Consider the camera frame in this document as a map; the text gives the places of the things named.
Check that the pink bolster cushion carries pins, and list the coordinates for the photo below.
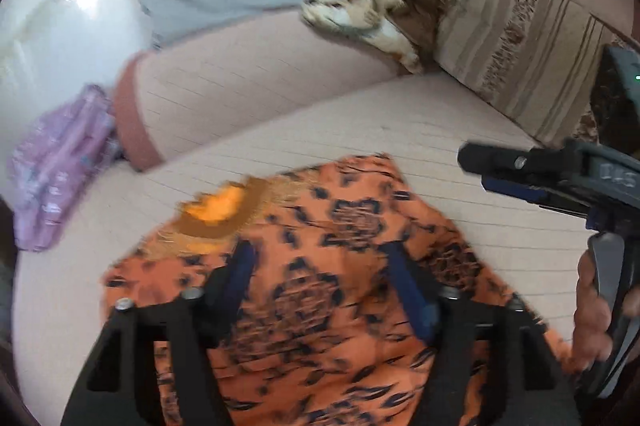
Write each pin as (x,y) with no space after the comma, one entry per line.
(170,101)

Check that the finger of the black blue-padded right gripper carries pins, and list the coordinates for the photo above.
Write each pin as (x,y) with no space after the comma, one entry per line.
(506,162)
(559,196)

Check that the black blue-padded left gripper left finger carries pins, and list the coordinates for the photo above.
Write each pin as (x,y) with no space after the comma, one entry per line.
(118,383)

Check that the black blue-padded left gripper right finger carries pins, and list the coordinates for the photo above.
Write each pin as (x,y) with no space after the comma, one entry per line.
(491,363)

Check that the purple floral cloth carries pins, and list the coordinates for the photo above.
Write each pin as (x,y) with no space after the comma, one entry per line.
(50,169)

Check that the person's right hand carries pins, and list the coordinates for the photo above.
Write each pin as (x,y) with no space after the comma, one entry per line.
(592,318)

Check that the pink quilted mattress cover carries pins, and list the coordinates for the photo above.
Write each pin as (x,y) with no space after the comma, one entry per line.
(420,121)

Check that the beige striped cushion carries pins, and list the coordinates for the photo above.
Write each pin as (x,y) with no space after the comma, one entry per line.
(534,61)

